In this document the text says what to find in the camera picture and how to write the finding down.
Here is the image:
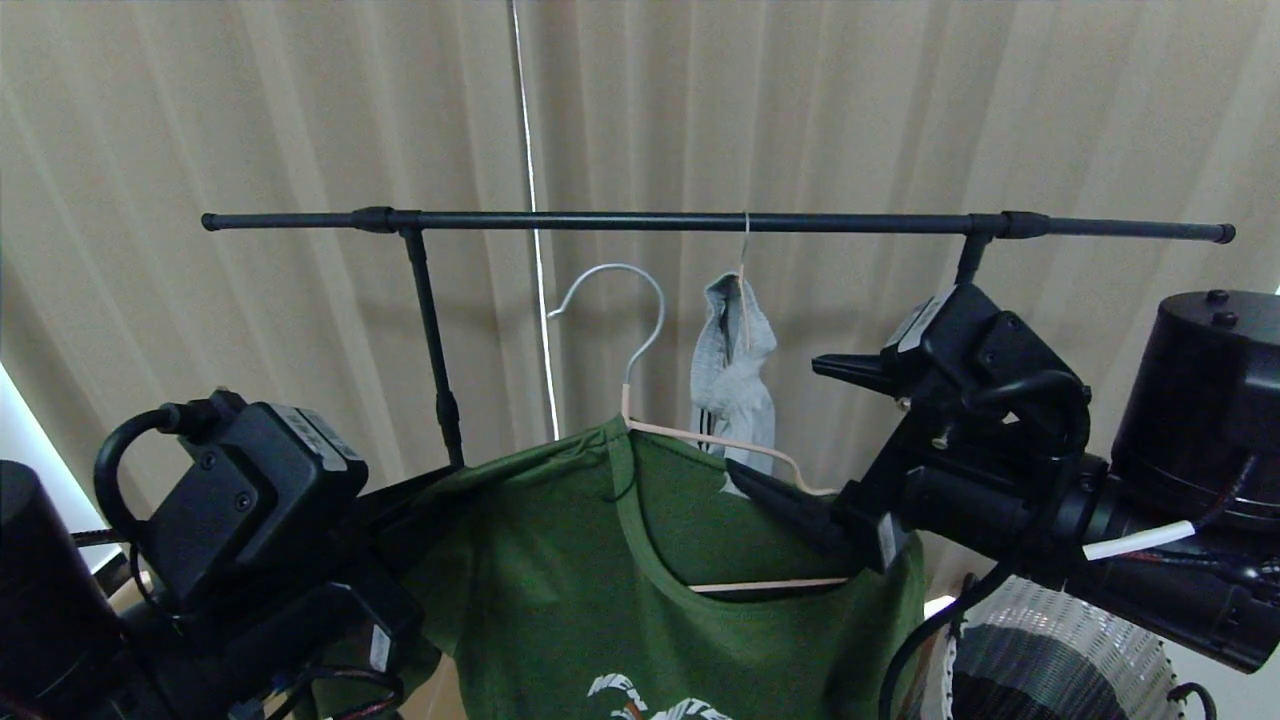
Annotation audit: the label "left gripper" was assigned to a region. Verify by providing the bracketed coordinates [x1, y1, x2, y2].
[130, 578, 426, 720]

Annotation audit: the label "green garment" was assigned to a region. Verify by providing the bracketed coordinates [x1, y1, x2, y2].
[310, 418, 928, 720]

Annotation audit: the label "pale grey shorts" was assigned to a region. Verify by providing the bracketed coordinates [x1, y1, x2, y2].
[690, 273, 779, 478]

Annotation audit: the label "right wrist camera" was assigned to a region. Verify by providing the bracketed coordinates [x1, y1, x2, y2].
[880, 283, 1093, 453]

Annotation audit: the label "pink clothes hanger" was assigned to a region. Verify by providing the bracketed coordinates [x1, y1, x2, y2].
[547, 263, 853, 594]
[738, 212, 754, 351]

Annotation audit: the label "beige curtain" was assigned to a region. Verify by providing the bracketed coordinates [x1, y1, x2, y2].
[0, 0, 1280, 601]

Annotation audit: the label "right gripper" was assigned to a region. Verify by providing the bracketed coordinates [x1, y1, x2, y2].
[725, 352, 1109, 578]

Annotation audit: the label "black clothes rack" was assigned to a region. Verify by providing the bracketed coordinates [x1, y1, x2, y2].
[200, 207, 1238, 471]

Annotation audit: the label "white laundry basket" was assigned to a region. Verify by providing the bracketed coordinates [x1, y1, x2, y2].
[920, 575, 1218, 720]

